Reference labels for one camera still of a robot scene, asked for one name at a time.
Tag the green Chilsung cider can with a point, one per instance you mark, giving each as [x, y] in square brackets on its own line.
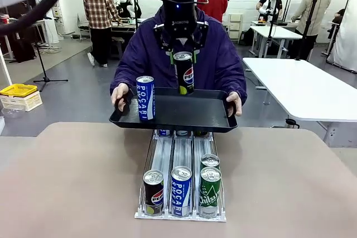
[182, 133]
[210, 160]
[210, 193]

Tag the white drawer shelf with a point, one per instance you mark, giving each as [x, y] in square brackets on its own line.
[235, 26]

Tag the large white table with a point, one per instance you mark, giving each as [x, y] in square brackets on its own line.
[301, 87]

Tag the black Pepsi can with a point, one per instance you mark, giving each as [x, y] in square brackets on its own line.
[184, 76]
[201, 133]
[154, 190]

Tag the white hanging curtain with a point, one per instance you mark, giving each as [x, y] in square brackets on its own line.
[346, 26]

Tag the person in black white top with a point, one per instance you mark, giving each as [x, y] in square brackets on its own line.
[269, 4]

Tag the black camera tripod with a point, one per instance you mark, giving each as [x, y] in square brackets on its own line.
[309, 20]

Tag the white side desk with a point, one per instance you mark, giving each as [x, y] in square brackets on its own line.
[42, 26]

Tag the white standing air conditioner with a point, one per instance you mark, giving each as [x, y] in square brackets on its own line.
[54, 26]

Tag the person in plaid shirt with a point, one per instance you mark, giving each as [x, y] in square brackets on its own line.
[99, 12]

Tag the yellow plastic crate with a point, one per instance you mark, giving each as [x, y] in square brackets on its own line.
[21, 96]

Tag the black bag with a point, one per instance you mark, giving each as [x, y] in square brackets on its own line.
[23, 51]

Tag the long white desk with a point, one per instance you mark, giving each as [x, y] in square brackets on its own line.
[276, 33]

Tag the seated person in dark clothes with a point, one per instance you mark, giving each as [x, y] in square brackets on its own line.
[338, 23]

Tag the blue Pocari Sweat can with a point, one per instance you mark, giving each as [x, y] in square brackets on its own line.
[164, 133]
[182, 190]
[145, 101]

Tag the person's right hand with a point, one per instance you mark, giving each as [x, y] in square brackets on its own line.
[118, 93]

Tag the person's left forearm purple sleeve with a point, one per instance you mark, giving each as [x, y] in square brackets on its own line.
[237, 79]

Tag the black kettle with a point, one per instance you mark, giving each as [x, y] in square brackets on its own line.
[291, 123]

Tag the black pole stand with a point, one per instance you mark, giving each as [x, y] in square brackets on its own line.
[274, 15]

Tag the black tripod stand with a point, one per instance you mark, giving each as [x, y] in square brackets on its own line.
[44, 68]

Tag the person in beige jacket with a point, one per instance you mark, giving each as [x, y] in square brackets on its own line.
[313, 12]

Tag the person in purple hoodie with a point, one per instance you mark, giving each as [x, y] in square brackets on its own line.
[217, 62]

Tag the white black background robot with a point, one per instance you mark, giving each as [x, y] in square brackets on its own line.
[128, 4]

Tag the person's right forearm purple sleeve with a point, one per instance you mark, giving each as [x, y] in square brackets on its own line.
[122, 73]

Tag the black serving tray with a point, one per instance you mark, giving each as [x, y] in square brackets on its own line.
[184, 112]

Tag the person's left hand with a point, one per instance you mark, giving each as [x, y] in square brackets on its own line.
[235, 100]

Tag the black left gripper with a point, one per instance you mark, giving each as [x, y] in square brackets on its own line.
[180, 12]

